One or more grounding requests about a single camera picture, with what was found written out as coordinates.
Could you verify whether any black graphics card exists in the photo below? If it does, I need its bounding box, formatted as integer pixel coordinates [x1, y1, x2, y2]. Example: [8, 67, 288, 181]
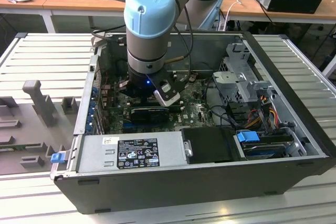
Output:
[130, 106, 171, 125]

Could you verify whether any green motherboard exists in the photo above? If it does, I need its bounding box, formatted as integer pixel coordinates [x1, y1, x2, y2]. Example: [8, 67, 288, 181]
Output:
[101, 70, 229, 134]

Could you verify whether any grey power supply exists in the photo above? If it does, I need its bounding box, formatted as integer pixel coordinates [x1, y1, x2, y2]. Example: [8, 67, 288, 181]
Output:
[76, 131, 192, 174]

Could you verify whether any silver drive cage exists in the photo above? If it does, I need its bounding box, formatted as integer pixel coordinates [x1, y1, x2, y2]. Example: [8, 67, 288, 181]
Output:
[212, 42, 266, 104]

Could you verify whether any wooden desk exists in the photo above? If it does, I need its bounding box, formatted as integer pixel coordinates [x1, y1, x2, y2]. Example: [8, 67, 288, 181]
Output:
[43, 0, 226, 29]
[0, 0, 79, 35]
[219, 0, 336, 36]

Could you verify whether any grey parts rack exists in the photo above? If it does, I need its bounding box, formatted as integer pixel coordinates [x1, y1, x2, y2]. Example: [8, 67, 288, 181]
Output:
[0, 79, 81, 176]

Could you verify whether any pale blue teach pendant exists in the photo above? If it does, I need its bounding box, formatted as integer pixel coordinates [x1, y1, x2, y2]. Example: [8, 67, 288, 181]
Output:
[198, 0, 224, 29]

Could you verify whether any open black PC case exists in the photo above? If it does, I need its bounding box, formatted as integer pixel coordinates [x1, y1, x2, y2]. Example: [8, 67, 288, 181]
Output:
[49, 30, 336, 216]

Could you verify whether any blue case latch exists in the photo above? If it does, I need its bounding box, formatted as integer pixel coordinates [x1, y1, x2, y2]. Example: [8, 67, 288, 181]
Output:
[50, 152, 66, 164]

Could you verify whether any blue disk carrier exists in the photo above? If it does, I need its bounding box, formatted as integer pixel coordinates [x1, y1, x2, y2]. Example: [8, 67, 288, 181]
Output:
[235, 131, 289, 161]

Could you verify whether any green RAM stick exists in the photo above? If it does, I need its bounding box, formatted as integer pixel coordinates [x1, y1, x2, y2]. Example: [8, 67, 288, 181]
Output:
[0, 144, 27, 153]

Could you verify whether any hard disk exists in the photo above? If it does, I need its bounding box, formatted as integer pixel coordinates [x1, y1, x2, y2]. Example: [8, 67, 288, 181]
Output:
[243, 142, 287, 161]

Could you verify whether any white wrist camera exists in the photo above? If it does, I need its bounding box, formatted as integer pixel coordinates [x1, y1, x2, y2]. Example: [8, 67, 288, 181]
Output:
[153, 81, 181, 109]

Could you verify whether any grey case handle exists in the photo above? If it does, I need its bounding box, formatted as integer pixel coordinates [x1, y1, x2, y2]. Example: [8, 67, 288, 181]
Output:
[90, 30, 107, 49]

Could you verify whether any black cable bundle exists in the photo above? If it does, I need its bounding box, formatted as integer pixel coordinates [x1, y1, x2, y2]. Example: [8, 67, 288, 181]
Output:
[204, 77, 254, 130]

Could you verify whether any white cable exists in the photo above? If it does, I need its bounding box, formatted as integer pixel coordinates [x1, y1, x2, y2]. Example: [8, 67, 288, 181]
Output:
[224, 0, 244, 31]

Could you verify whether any yellow red wire bundle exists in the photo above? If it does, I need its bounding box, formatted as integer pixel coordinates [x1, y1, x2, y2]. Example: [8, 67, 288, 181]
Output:
[248, 108, 279, 128]

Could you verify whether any white metal frame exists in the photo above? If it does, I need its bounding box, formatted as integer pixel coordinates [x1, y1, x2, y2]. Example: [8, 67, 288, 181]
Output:
[321, 55, 336, 78]

